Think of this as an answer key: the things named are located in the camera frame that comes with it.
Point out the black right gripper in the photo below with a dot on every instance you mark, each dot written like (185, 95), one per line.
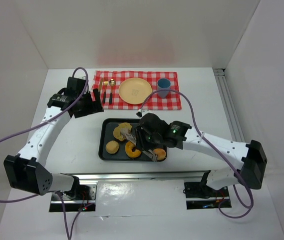
(140, 139)

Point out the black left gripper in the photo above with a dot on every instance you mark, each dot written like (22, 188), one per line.
(92, 103)

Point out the small round tan muffin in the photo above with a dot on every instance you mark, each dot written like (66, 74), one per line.
(112, 147)

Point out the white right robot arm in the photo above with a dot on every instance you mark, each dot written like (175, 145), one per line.
(246, 161)

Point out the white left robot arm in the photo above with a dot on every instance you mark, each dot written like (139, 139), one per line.
(26, 170)

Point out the flat brown bread slice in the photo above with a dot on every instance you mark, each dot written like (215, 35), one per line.
(116, 132)

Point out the small golden bread roll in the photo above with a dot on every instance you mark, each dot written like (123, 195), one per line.
(160, 153)

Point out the orange glazed donut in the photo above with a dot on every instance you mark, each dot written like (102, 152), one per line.
(131, 150)

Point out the black baking tray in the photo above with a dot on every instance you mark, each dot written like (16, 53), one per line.
(108, 127)

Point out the yellow plate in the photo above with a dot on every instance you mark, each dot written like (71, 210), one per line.
(134, 90)

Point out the blue cup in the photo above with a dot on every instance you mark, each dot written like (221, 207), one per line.
(163, 84)

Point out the gold knife black handle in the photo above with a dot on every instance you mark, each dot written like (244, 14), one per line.
(100, 85)

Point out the gold fork black handle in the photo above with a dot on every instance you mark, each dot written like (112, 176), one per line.
(105, 84)

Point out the gold spoon black handle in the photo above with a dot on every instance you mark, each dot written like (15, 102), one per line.
(112, 83)

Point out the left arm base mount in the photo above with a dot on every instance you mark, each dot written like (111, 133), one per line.
(84, 200)

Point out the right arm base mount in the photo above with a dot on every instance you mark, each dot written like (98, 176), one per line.
(202, 197)

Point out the aluminium rail right side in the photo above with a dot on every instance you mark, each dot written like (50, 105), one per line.
(228, 105)

